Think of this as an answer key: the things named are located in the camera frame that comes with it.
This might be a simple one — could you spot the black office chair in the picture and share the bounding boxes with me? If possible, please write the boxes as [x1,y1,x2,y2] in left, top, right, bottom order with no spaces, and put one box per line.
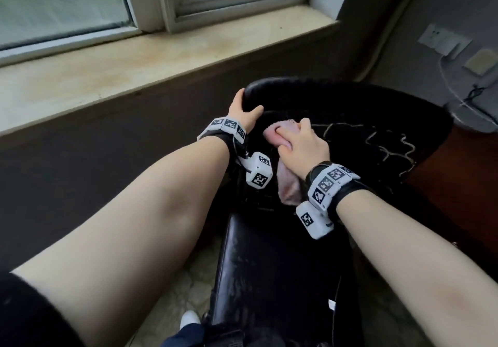
[202,76,455,347]

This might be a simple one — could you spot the person's right hand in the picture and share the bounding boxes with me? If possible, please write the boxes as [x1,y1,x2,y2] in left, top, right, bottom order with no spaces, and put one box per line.
[278,117,331,182]

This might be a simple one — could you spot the grey round base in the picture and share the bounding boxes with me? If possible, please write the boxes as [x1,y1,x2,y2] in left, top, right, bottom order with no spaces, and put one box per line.
[445,100,498,133]

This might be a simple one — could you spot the blue trousers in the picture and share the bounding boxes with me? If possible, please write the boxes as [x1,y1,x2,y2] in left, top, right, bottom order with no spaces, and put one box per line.
[161,321,208,347]

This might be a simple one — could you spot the person's right forearm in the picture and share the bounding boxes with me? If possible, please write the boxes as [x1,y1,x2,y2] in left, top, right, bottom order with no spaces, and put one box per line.
[335,191,498,347]

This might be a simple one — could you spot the pink cleaning cloth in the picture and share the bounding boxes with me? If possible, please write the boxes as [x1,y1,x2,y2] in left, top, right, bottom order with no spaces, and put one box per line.
[262,121,305,207]

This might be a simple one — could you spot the white shoe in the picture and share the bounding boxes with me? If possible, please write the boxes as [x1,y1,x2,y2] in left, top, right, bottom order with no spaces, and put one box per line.
[179,311,201,330]

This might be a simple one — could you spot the black sleeve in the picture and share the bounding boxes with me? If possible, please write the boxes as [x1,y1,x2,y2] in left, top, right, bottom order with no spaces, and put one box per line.
[0,272,87,347]

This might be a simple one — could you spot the black waist pack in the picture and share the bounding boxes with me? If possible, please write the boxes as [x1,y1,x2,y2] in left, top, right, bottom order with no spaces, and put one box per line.
[202,321,291,347]

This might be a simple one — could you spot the right wrist marker band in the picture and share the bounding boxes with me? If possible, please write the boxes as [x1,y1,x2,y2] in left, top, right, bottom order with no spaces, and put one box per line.
[305,162,375,222]

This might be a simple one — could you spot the white charger plug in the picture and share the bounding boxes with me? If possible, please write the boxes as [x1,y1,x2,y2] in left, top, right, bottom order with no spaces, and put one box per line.
[435,31,473,60]

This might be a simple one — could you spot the beige window sill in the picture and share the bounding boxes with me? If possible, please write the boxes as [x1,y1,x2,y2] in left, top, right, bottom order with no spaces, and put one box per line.
[0,5,340,137]

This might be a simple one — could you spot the left wrist marker band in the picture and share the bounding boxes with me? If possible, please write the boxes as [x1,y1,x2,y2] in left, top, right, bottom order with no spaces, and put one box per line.
[197,117,251,165]

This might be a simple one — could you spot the person's left forearm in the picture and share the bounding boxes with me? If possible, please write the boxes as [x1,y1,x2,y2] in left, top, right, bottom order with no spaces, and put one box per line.
[10,137,231,347]

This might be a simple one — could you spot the black lamp cable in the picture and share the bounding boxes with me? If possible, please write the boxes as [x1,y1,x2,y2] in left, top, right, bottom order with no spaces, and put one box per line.
[465,84,488,105]

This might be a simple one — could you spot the beige wall socket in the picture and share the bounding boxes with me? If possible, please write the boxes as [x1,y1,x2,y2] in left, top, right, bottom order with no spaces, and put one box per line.
[463,48,498,77]

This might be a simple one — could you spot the person's left hand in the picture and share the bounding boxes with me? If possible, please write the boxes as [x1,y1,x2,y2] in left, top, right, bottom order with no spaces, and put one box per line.
[227,88,265,133]

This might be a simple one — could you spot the red wooden table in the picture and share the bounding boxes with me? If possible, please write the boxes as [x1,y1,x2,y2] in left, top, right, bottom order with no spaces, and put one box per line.
[404,125,498,260]

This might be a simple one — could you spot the wrist marker band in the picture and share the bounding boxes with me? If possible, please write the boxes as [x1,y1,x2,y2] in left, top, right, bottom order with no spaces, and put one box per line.
[305,162,375,222]
[197,117,251,165]

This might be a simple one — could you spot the white wall socket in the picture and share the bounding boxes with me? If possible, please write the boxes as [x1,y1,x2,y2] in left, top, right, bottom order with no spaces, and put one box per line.
[418,23,448,50]

